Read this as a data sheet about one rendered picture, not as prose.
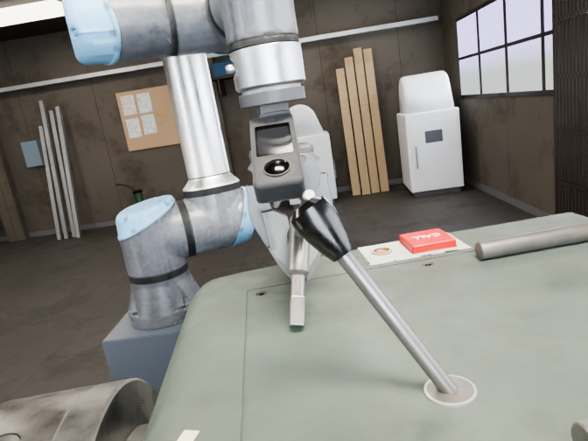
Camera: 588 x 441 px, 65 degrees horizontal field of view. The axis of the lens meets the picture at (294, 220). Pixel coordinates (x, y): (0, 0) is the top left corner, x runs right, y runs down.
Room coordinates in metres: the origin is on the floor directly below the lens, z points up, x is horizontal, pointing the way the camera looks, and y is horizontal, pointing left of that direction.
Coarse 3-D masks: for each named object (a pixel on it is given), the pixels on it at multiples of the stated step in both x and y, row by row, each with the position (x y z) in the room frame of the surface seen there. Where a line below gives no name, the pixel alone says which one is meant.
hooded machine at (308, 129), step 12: (300, 108) 6.73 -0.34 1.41; (300, 120) 6.73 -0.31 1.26; (312, 120) 6.72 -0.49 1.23; (300, 132) 6.74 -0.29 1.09; (312, 132) 6.73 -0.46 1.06; (324, 132) 6.92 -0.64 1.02; (324, 144) 6.68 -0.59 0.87; (324, 156) 6.68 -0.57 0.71; (324, 168) 6.68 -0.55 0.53; (336, 192) 6.68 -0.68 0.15
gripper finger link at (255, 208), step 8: (248, 192) 0.49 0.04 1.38; (248, 200) 0.49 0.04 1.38; (248, 208) 0.49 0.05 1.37; (256, 208) 0.49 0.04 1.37; (264, 208) 0.49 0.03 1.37; (272, 208) 0.50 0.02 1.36; (256, 216) 0.49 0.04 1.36; (256, 224) 0.49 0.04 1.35; (264, 232) 0.49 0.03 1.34; (264, 240) 0.49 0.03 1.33
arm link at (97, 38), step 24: (72, 0) 0.52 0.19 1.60; (96, 0) 0.53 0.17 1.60; (120, 0) 0.54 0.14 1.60; (144, 0) 0.54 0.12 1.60; (168, 0) 0.55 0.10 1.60; (72, 24) 0.52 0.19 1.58; (96, 24) 0.52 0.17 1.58; (120, 24) 0.53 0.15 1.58; (144, 24) 0.54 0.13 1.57; (168, 24) 0.55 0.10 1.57; (96, 48) 0.53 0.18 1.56; (120, 48) 0.54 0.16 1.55; (144, 48) 0.55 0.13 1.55; (168, 48) 0.56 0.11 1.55
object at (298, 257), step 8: (296, 240) 0.46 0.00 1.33; (296, 248) 0.45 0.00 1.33; (304, 248) 0.45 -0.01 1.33; (288, 256) 0.45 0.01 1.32; (296, 256) 0.44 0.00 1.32; (304, 256) 0.45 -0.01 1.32; (288, 264) 0.45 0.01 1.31; (296, 264) 0.44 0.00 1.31; (304, 264) 0.44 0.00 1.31; (288, 272) 0.44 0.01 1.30; (296, 272) 0.44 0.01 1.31; (304, 272) 0.44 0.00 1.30; (296, 280) 0.43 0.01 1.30; (304, 280) 0.44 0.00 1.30; (296, 288) 0.43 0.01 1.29; (296, 296) 0.42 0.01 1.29; (296, 304) 0.42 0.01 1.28; (296, 312) 0.41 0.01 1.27; (296, 320) 0.41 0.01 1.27
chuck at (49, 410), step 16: (96, 384) 0.43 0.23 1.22; (16, 400) 0.42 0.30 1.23; (32, 400) 0.40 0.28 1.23; (48, 400) 0.40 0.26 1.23; (64, 400) 0.39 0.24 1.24; (0, 416) 0.38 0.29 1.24; (16, 416) 0.37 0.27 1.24; (32, 416) 0.37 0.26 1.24; (48, 416) 0.36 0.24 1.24; (64, 416) 0.36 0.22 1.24; (0, 432) 0.35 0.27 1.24; (16, 432) 0.35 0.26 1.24; (32, 432) 0.34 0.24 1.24; (48, 432) 0.34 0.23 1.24
